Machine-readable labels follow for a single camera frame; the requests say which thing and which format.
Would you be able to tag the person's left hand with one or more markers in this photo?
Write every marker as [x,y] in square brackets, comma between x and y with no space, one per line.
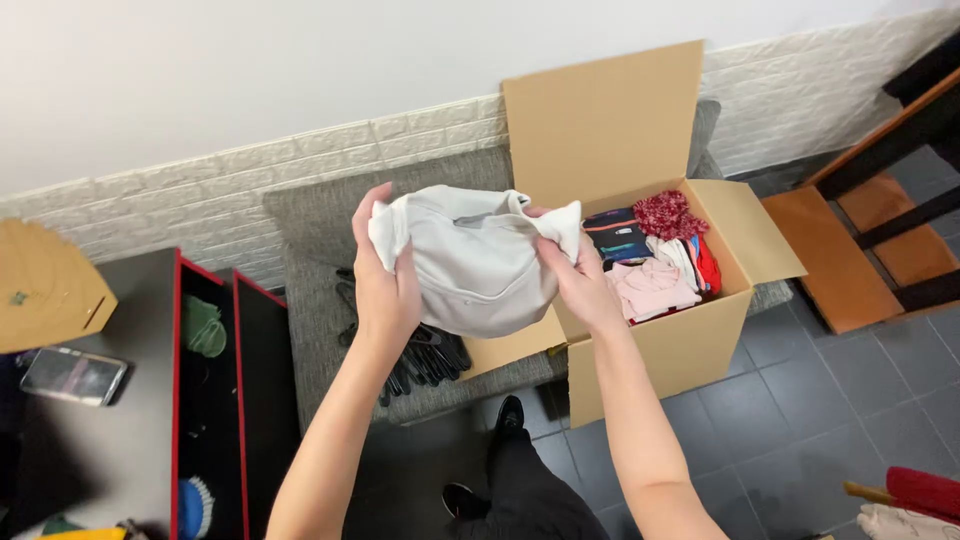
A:
[382,300]

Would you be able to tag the person's right hand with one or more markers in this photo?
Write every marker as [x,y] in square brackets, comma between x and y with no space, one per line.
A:
[589,296]

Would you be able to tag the person's left fingers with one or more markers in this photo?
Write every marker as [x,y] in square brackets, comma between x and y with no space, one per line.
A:
[367,214]

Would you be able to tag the white garment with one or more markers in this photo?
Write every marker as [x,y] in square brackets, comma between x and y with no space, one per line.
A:
[472,262]
[675,255]

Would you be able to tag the grey fabric sofa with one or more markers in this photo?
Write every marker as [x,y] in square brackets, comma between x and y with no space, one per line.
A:
[319,217]

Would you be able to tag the pile of black hangers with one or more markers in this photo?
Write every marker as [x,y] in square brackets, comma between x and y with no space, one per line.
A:
[431,360]

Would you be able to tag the green cloth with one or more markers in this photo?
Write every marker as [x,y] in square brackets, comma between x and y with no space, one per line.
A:
[202,326]

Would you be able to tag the person's black shoe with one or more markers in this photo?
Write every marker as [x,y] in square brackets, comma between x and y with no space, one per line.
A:
[463,501]
[510,416]

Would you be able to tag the open cardboard box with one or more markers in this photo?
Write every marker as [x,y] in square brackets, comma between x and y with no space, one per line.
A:
[600,127]

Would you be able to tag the dark striped folded garment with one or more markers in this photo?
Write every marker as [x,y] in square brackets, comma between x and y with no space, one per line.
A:
[616,236]

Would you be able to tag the pink folded garment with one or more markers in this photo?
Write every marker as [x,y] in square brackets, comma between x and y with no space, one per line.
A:
[651,289]

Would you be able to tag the red and white knit hat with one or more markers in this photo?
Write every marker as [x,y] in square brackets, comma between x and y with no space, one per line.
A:
[666,214]

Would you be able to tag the black cabinet with red trim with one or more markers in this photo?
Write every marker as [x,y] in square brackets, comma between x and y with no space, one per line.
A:
[150,420]

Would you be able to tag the white folded garment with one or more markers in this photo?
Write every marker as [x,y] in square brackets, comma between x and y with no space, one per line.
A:
[675,255]

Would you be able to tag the person's black trousers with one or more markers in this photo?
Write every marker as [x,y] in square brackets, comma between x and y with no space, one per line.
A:
[529,495]

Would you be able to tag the brown cardboard piece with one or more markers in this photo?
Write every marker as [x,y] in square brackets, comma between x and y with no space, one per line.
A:
[45,289]

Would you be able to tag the smartphone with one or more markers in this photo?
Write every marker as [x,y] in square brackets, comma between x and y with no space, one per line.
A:
[73,375]

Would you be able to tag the blue and white brush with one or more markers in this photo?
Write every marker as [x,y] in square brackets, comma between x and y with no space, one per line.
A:
[193,508]

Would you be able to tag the red folded garment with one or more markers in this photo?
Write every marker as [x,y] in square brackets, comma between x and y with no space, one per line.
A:
[709,266]

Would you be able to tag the yellow object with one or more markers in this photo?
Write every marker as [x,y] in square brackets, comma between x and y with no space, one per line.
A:
[82,534]

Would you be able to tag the wooden stick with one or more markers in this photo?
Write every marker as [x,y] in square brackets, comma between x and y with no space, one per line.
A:
[868,493]

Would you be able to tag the cream cloth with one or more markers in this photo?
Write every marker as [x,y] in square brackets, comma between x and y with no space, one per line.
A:
[904,523]

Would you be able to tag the red cloth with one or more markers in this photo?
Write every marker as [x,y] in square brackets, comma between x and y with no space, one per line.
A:
[926,491]

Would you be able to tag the wooden bench with black frame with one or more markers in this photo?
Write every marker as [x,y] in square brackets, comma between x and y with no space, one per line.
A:
[832,255]

